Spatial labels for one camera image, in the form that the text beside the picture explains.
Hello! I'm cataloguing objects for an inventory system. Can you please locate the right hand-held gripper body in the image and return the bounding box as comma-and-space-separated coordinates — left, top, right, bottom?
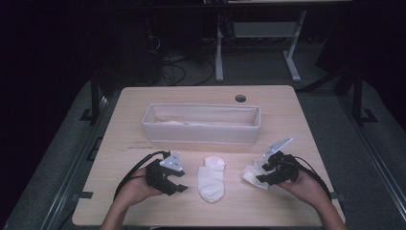
262, 136, 302, 186

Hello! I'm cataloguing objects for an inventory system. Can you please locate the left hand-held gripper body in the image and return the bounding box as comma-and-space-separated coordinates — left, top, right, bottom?
145, 150, 186, 196

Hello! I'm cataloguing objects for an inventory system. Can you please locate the white sock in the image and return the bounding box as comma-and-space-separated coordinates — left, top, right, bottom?
240, 155, 272, 192
196, 155, 227, 204

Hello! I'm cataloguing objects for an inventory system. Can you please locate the person's left hand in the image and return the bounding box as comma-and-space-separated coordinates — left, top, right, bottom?
122, 167, 165, 203

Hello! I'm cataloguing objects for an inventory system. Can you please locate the person's right hand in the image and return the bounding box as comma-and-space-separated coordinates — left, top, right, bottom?
277, 170, 324, 206

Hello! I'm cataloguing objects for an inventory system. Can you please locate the white fabric storage box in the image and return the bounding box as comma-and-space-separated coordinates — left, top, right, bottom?
141, 102, 262, 147

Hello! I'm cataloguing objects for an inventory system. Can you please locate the beige cloth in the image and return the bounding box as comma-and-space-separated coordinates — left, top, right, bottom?
155, 119, 193, 127

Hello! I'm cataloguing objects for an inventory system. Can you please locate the black metal stand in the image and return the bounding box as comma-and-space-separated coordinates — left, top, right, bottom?
79, 68, 103, 127
350, 67, 379, 127

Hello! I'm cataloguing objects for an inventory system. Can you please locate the white-legged desk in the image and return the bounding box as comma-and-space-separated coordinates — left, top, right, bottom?
203, 0, 354, 83

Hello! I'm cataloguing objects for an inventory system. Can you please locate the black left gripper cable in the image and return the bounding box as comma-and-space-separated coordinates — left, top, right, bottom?
113, 149, 170, 201

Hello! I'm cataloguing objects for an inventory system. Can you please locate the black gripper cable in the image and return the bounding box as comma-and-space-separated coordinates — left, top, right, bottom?
292, 155, 333, 201
113, 149, 170, 201

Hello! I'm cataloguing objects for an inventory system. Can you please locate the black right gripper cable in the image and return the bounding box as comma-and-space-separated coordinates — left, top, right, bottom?
292, 155, 333, 201

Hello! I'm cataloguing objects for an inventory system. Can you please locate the black table edge bracket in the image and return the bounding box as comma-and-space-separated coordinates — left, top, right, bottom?
329, 191, 347, 202
71, 190, 95, 201
86, 136, 103, 162

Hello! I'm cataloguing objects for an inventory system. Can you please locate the aluminium rail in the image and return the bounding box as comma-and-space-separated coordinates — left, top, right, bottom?
338, 95, 406, 222
39, 95, 111, 230

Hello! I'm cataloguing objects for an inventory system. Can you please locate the tangle of black floor cables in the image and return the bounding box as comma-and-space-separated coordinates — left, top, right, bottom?
147, 34, 216, 87

